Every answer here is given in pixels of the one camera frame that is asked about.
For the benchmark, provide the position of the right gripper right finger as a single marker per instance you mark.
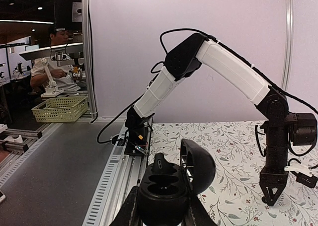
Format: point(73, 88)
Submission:
point(196, 214)

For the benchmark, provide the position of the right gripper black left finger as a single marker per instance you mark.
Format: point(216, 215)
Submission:
point(128, 213)

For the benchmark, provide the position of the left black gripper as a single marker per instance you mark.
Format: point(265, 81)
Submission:
point(272, 185)

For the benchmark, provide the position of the black earbud charging case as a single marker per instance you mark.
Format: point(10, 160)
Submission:
point(163, 199)

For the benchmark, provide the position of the black earbud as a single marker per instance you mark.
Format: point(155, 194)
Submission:
point(160, 166)

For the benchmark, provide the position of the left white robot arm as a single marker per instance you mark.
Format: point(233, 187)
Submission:
point(283, 129)

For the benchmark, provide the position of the floral patterned table mat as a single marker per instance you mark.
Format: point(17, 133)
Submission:
point(234, 198)

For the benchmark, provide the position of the yellow plastic basket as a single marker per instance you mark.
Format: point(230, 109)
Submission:
point(60, 109)

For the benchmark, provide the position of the small white background robot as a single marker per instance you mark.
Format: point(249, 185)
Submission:
point(52, 79)

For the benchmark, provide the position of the person in white shirt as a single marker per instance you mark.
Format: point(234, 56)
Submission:
point(61, 75)

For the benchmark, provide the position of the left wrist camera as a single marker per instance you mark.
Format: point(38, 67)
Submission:
point(303, 175)

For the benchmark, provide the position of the aluminium front rail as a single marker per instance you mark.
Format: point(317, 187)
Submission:
point(121, 173)

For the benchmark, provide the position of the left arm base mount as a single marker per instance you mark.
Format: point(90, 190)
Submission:
point(137, 136)

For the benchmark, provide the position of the left aluminium frame post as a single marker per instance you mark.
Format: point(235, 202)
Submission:
point(289, 38)

